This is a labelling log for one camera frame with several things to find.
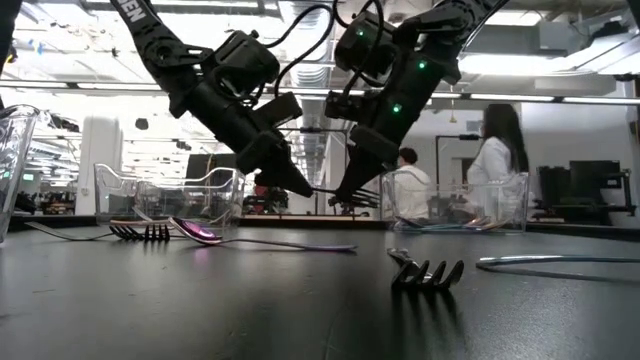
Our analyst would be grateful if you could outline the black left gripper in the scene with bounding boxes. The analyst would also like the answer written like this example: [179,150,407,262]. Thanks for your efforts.
[197,84,315,198]

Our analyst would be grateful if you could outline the long ceiling light bar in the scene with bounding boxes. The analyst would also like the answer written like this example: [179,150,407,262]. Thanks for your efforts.
[429,91,640,106]
[0,81,169,92]

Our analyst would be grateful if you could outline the black workstation desk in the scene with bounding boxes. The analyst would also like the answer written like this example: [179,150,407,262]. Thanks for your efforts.
[535,159,637,227]

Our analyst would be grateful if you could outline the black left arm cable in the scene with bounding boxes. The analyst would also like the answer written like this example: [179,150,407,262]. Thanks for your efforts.
[259,2,336,99]

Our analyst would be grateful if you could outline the black monitor screen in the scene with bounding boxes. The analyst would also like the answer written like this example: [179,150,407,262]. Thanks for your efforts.
[184,152,239,189]

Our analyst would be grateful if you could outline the rainbow spoon teal handle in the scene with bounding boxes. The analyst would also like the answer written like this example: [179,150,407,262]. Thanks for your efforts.
[462,215,512,233]
[397,216,454,233]
[474,254,640,284]
[168,216,359,253]
[424,221,484,233]

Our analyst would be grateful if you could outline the silver ventilation duct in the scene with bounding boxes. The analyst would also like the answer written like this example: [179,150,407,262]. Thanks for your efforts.
[279,0,335,194]

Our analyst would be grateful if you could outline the person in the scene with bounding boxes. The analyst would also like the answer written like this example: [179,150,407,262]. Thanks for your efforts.
[393,146,434,221]
[465,102,532,224]

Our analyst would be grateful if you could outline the white building column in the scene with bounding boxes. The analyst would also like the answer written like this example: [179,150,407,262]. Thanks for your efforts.
[74,112,125,216]

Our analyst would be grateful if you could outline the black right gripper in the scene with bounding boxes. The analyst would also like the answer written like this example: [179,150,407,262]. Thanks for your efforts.
[334,49,451,204]

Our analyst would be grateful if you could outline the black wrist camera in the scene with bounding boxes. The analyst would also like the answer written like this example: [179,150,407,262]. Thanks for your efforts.
[248,91,305,132]
[324,91,369,122]

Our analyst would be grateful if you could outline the silver fork orange handle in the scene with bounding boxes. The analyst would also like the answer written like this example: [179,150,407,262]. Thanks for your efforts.
[109,217,174,225]

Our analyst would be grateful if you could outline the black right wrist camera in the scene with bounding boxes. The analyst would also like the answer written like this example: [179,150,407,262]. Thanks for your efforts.
[324,91,369,122]

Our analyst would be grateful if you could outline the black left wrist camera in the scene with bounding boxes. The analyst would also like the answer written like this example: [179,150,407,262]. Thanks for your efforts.
[248,91,305,132]

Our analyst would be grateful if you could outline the clear plastic bin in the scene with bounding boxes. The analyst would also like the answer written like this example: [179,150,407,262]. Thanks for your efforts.
[0,103,41,244]
[380,170,530,235]
[92,163,247,229]

